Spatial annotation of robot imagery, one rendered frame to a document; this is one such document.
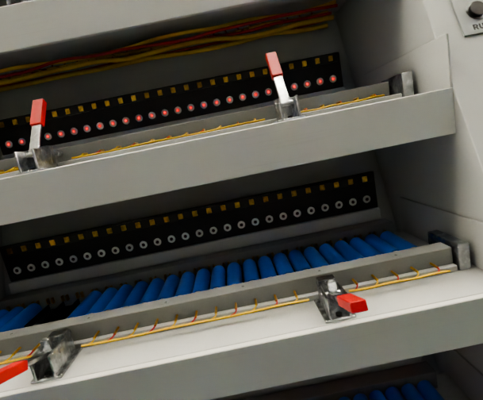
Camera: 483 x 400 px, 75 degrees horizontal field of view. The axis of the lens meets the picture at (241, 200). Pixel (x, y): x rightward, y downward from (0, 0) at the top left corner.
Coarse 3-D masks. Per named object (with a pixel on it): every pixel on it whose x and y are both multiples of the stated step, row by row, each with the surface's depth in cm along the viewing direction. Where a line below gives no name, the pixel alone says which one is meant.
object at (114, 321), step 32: (384, 256) 33; (416, 256) 33; (448, 256) 33; (224, 288) 34; (256, 288) 32; (288, 288) 33; (64, 320) 34; (96, 320) 32; (128, 320) 32; (160, 320) 33; (0, 352) 32; (32, 352) 31
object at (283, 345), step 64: (192, 256) 46; (256, 320) 31; (320, 320) 29; (384, 320) 27; (448, 320) 28; (0, 384) 29; (64, 384) 27; (128, 384) 28; (192, 384) 28; (256, 384) 28
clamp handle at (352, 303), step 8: (328, 288) 29; (336, 288) 29; (328, 296) 29; (336, 296) 27; (344, 296) 25; (352, 296) 24; (344, 304) 24; (352, 304) 22; (360, 304) 22; (352, 312) 22
